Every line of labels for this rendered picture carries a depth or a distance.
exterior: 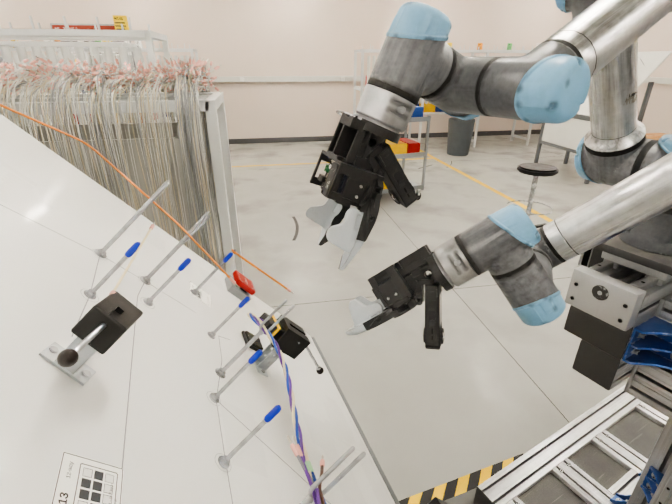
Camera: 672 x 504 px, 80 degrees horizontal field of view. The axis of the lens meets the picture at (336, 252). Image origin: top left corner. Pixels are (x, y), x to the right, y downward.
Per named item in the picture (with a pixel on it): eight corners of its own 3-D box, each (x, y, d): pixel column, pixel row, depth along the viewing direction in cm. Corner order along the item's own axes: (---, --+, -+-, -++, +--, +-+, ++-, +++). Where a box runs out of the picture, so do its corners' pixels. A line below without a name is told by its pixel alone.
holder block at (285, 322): (294, 359, 68) (311, 343, 68) (271, 346, 65) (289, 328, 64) (287, 344, 71) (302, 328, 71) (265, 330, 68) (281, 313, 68)
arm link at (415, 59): (470, 30, 52) (428, -5, 47) (431, 112, 56) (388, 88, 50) (430, 26, 58) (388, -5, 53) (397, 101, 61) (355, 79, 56)
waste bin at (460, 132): (475, 155, 725) (481, 119, 698) (454, 157, 710) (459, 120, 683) (460, 150, 763) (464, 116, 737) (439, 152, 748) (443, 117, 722)
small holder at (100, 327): (-8, 388, 29) (58, 319, 29) (59, 338, 38) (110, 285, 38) (46, 425, 30) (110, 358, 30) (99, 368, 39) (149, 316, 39)
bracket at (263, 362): (267, 377, 67) (288, 356, 67) (257, 372, 66) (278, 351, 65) (260, 359, 71) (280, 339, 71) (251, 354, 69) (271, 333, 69)
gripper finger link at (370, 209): (343, 237, 60) (357, 181, 60) (353, 239, 61) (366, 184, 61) (361, 240, 56) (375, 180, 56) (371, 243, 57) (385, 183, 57)
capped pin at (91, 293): (95, 293, 48) (144, 242, 48) (96, 301, 47) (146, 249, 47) (83, 288, 47) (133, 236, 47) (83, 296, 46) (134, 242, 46)
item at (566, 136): (585, 184, 556) (622, 50, 485) (533, 164, 661) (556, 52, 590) (631, 181, 568) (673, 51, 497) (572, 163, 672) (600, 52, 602)
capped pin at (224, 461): (217, 464, 41) (275, 406, 41) (218, 453, 43) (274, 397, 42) (228, 471, 42) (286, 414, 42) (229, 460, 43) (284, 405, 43)
